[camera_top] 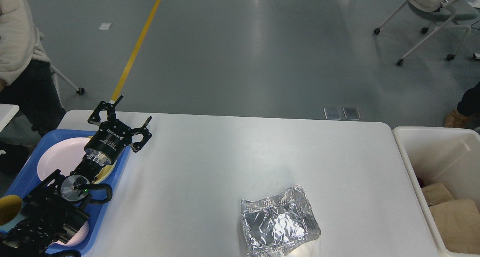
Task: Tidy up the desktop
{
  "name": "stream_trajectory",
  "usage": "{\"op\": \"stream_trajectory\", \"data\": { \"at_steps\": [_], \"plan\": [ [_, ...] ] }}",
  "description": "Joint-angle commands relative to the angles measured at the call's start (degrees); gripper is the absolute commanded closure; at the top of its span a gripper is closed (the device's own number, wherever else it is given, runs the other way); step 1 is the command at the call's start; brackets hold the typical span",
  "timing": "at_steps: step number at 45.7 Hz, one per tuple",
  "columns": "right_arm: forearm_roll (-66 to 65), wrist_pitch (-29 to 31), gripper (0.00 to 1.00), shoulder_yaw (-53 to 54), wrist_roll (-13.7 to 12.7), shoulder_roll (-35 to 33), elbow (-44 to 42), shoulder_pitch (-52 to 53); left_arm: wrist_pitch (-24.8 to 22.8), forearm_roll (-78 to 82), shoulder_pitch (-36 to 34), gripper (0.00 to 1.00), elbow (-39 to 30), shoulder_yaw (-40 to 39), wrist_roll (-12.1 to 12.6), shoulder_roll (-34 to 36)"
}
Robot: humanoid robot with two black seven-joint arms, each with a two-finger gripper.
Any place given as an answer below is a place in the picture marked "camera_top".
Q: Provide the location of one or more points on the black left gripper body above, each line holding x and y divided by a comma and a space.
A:
107, 144

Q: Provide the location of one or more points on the pink plate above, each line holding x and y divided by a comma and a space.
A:
64, 155

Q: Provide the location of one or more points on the pink ribbed mug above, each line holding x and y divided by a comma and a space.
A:
78, 237

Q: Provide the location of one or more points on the large foil sheet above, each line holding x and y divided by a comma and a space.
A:
276, 226

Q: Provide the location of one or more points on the brown paper bag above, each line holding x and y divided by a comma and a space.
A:
458, 223

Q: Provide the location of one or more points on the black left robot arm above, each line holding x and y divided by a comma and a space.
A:
55, 210

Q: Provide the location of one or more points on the yellow plate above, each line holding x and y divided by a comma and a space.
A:
104, 173

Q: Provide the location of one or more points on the person in cream sweater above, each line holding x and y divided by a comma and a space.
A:
25, 69

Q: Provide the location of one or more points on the teal mug yellow inside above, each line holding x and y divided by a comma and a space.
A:
10, 212

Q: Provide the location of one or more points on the white plastic bin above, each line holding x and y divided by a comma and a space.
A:
450, 156

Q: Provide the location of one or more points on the brown bag inside bin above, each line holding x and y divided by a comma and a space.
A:
436, 194

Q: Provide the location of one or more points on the white rolling office chair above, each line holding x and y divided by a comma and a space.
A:
441, 14

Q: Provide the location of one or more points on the person in black trousers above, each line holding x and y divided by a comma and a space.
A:
467, 113

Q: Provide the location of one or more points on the white chair frame left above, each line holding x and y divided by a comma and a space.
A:
56, 74

